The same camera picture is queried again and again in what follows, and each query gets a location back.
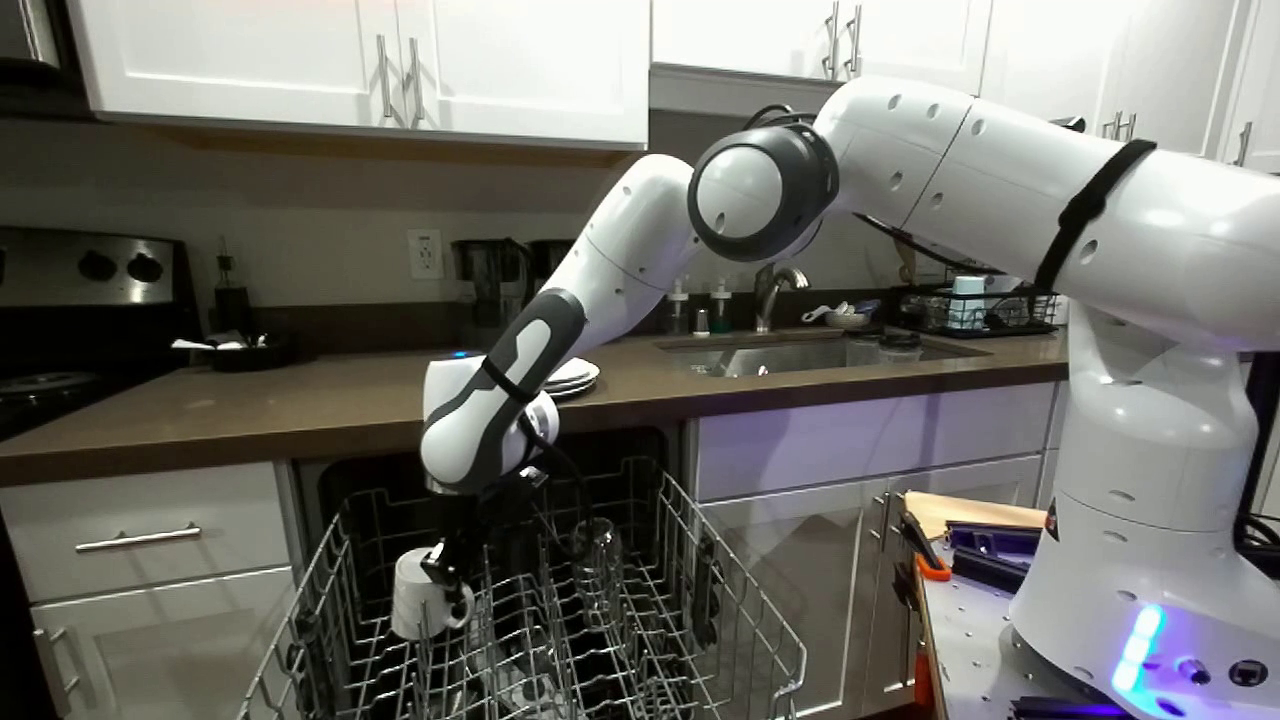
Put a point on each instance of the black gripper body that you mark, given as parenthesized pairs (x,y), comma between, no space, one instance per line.
(486,528)

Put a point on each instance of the white upper cabinets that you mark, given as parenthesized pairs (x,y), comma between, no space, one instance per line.
(1195,75)

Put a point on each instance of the black dish drying rack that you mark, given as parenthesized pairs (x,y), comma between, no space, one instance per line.
(981,305)

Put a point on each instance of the dark bottle on counter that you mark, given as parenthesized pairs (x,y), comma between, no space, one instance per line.
(228,296)

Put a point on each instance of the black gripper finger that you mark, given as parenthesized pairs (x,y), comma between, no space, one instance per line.
(438,567)

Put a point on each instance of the white wall outlet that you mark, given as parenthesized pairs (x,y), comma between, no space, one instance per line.
(427,254)

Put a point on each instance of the steel kitchen sink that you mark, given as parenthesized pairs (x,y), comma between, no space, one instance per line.
(769,358)

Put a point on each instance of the black coffee maker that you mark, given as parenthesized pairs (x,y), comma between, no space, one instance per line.
(500,276)

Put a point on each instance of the white lower drawer cabinet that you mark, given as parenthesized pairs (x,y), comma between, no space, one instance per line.
(155,593)

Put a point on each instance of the orange handled tool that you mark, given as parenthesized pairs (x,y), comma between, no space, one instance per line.
(928,567)

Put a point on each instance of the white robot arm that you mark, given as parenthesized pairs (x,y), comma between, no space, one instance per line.
(1170,272)

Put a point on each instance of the white cup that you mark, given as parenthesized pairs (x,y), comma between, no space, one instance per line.
(427,609)

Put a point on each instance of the black stove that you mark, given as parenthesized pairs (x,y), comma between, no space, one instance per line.
(83,316)

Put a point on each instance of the wire dishwasher rack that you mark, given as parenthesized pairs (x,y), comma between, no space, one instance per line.
(625,607)

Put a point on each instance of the sink faucet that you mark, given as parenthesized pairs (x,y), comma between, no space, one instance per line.
(769,285)

